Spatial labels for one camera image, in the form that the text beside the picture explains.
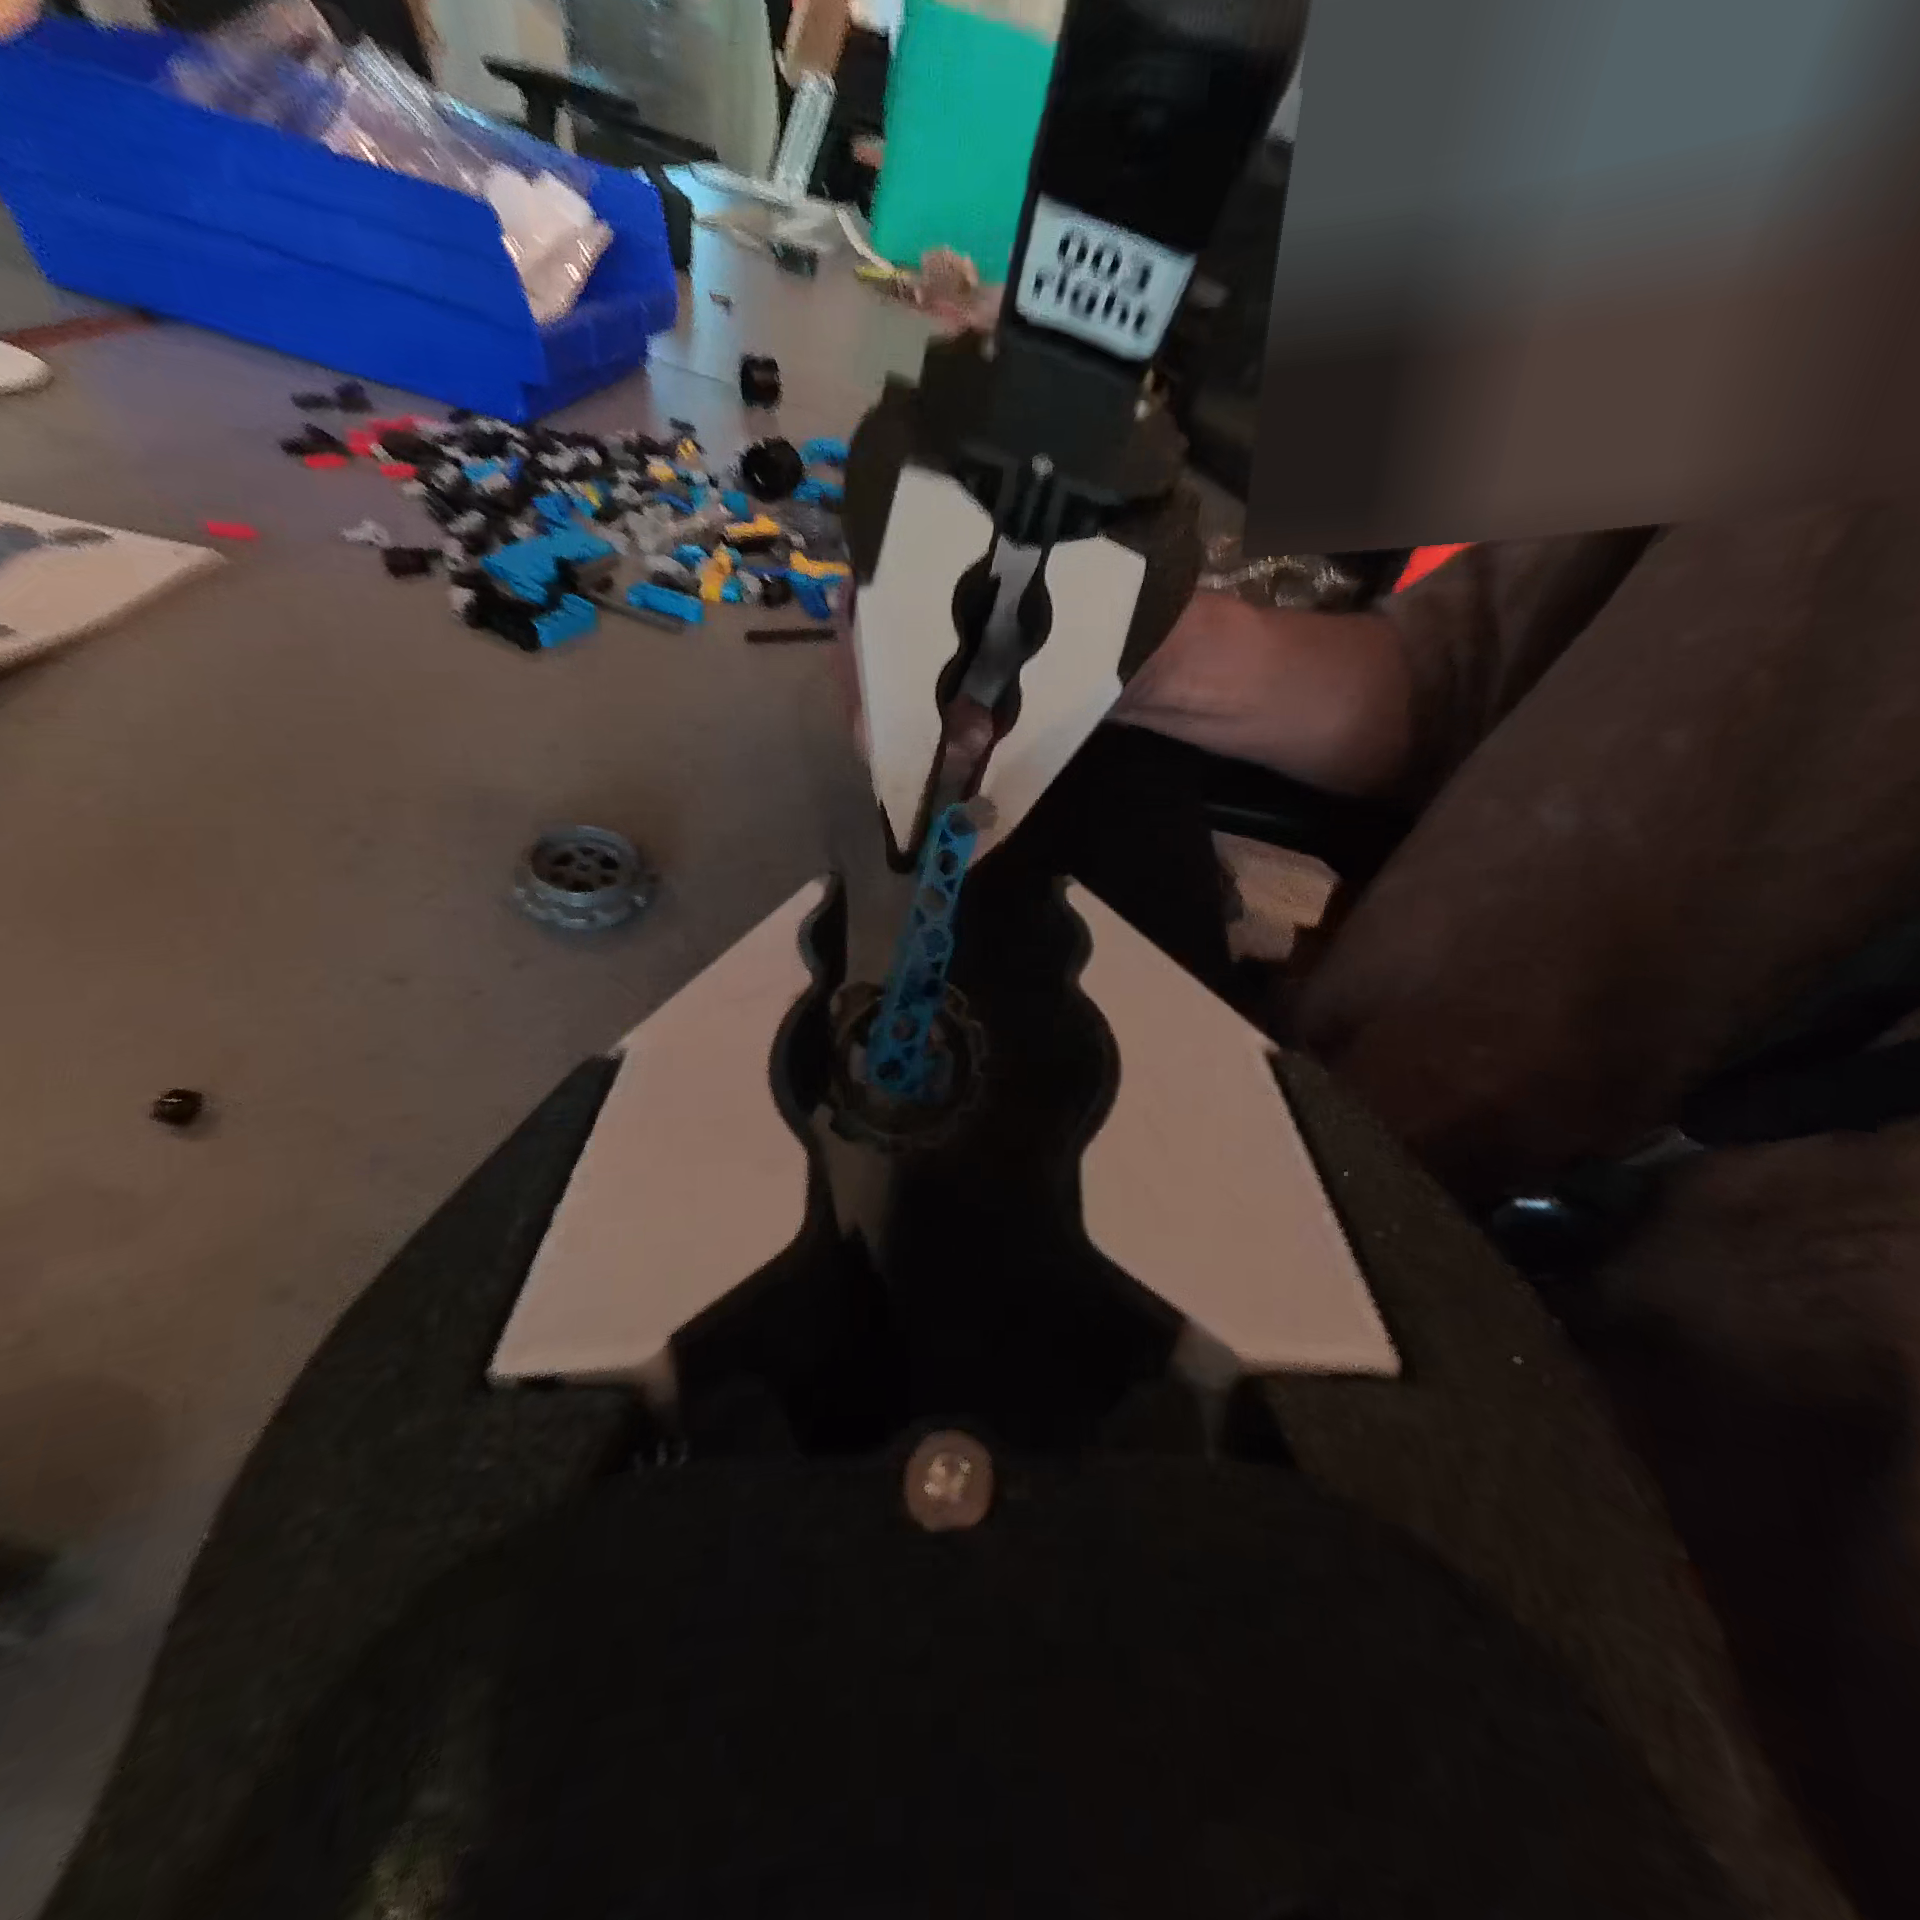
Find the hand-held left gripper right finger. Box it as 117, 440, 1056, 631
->
1056, 881, 1404, 1378

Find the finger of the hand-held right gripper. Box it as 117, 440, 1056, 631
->
849, 464, 1003, 876
967, 533, 1154, 845

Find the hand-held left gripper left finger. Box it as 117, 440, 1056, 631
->
488, 874, 847, 1384

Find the black toothed toy wheel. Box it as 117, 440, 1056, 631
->
826, 983, 992, 1152

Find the blue perforated toy beam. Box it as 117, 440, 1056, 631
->
863, 803, 995, 1087

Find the grey wheel hub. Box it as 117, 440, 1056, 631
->
512, 825, 659, 937

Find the person's right forearm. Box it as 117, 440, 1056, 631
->
1117, 593, 1415, 800

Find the grey desk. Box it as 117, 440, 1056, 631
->
0, 165, 1277, 1920

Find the teal panel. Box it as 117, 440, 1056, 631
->
872, 0, 1056, 288

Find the pile of small building pieces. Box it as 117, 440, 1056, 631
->
277, 375, 859, 656

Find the plastic bag with white contents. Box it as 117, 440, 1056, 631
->
477, 162, 617, 328

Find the blue storage bin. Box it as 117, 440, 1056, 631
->
0, 16, 682, 427

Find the clear plastic bag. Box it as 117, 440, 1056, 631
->
164, 0, 501, 202

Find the instruction booklet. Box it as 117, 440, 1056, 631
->
0, 504, 227, 673

